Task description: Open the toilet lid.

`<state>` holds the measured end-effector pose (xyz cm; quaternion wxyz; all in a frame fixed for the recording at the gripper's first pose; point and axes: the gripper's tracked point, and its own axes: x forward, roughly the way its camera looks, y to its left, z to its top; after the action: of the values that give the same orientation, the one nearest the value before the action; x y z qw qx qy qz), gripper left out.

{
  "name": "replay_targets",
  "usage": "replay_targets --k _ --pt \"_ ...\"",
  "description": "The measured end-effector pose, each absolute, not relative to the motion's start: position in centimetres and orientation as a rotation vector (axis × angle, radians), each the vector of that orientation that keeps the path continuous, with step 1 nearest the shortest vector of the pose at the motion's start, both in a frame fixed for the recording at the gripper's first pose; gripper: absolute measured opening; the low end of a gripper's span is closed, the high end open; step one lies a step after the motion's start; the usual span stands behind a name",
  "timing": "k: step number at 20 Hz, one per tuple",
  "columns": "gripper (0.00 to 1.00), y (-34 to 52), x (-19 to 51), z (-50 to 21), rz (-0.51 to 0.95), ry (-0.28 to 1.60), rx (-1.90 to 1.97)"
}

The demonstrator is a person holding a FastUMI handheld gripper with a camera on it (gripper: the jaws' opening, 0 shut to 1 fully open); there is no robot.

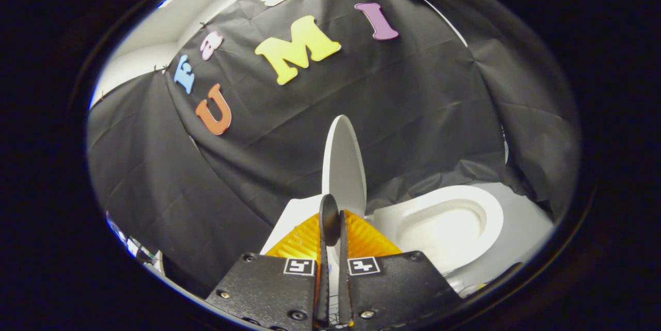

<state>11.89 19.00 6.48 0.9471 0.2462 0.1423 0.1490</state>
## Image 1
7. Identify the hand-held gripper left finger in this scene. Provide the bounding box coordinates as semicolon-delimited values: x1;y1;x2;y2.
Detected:
206;210;331;330

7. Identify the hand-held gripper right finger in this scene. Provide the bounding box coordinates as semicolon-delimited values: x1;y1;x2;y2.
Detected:
338;210;463;329

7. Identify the black backdrop cloth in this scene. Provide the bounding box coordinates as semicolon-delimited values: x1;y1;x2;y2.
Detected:
87;0;581;298

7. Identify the white toilet lid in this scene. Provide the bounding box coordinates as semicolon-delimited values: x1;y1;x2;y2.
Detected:
319;114;368;247

